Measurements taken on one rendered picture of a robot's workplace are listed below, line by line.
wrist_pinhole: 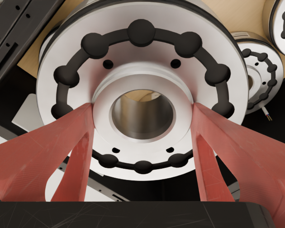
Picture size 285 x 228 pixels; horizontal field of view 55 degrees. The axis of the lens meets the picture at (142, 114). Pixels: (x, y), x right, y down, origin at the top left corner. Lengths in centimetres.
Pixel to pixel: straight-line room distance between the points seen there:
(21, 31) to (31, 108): 12
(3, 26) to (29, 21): 2
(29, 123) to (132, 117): 20
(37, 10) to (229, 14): 21
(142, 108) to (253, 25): 22
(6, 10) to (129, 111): 14
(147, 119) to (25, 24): 14
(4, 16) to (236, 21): 24
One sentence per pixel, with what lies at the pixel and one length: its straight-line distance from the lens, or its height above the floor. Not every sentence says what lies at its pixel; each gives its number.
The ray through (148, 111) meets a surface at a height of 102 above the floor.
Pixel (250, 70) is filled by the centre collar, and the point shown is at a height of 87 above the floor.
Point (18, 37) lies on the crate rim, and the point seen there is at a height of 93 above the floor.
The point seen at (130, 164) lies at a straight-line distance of 16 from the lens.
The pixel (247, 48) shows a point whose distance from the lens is 33.
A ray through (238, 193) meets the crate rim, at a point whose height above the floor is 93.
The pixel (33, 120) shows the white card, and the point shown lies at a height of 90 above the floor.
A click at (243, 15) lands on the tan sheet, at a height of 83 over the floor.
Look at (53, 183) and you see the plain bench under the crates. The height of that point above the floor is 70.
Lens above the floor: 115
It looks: 53 degrees down
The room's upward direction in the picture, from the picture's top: 179 degrees counter-clockwise
